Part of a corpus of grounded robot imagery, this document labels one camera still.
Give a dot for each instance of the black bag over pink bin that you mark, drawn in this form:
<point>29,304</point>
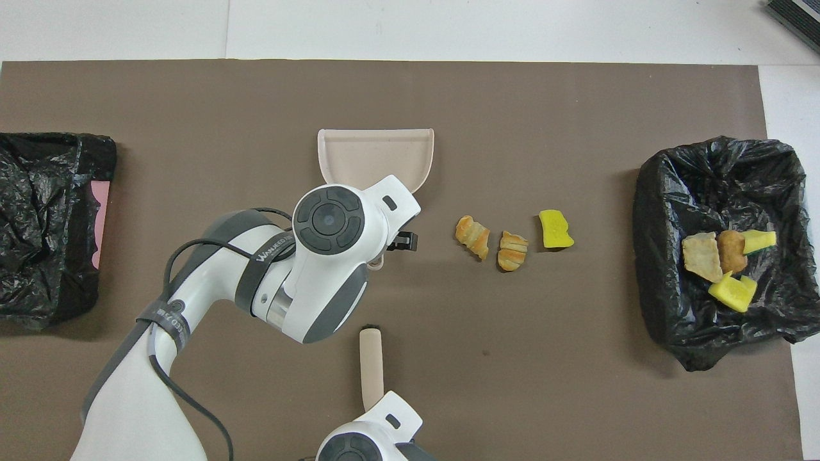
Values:
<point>38,275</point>

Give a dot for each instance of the yellow green sponge piece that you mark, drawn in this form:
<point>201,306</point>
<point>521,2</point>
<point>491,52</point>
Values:
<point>761,241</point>

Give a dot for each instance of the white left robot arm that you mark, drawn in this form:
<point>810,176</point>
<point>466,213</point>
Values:
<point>320,282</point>

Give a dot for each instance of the pale bread chunk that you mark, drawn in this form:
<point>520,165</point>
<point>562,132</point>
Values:
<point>701,256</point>

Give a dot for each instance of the croissant piece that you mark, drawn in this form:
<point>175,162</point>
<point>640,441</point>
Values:
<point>473,237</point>
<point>512,251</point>

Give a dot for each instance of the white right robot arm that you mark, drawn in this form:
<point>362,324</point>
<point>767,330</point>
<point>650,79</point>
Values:
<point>371,435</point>

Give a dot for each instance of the notched yellow sponge piece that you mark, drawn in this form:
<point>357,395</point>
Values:
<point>731,293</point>

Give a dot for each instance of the beige hand brush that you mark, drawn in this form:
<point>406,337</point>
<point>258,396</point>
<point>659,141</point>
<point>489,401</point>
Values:
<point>371,371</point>

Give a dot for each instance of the plain yellow sponge piece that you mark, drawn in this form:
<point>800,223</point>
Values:
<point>555,230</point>

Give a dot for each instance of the brown bread roll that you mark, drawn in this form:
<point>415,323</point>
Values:
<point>731,251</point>

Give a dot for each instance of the beige plastic dustpan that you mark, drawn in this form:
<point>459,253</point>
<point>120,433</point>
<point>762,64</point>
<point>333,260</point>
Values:
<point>375,157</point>

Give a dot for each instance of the brown paper mat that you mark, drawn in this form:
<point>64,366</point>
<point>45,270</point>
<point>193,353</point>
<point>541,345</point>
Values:
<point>512,384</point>

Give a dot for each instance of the black trash bag bin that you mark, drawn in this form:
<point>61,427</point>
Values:
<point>705,339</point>

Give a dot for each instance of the dark ribbed device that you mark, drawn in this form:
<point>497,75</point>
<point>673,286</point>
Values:
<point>801,19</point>

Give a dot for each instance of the pink plastic bin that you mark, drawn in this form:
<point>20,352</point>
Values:
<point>99,224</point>

